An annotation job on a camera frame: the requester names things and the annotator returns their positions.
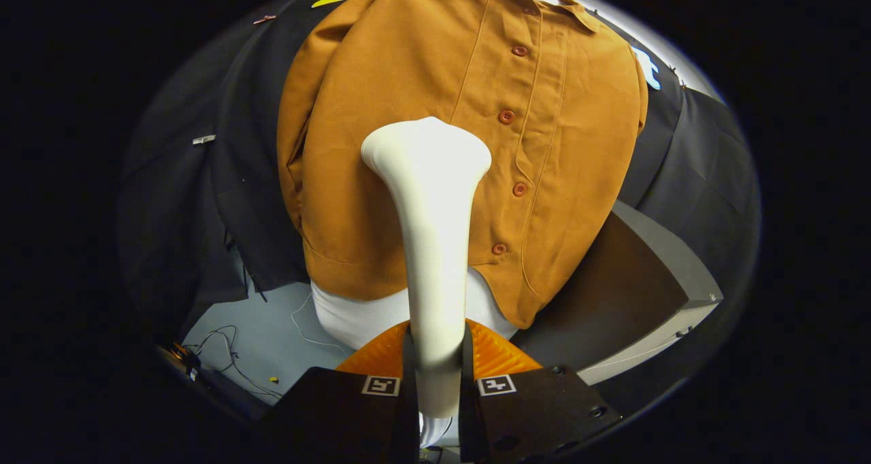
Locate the small red clip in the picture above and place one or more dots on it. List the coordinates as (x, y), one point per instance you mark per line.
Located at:
(264, 20)

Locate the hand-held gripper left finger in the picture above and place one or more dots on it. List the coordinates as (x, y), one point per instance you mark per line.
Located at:
(411, 396)

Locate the white garment steamer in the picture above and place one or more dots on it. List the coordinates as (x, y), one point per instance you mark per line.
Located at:
(435, 246)

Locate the orange button-up shirt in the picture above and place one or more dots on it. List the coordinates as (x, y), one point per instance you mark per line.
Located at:
(408, 76)

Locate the grey cabinet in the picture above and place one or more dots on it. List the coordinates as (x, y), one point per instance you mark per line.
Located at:
(612, 294)

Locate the white mannequin torso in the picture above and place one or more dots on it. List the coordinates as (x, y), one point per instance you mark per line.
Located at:
(360, 314)

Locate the black backdrop cloth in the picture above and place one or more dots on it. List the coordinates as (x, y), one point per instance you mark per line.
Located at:
(177, 212)

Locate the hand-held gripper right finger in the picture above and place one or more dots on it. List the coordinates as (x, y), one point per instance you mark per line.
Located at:
(467, 396)

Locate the small silver clip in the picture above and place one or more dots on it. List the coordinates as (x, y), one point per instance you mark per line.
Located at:
(203, 139)

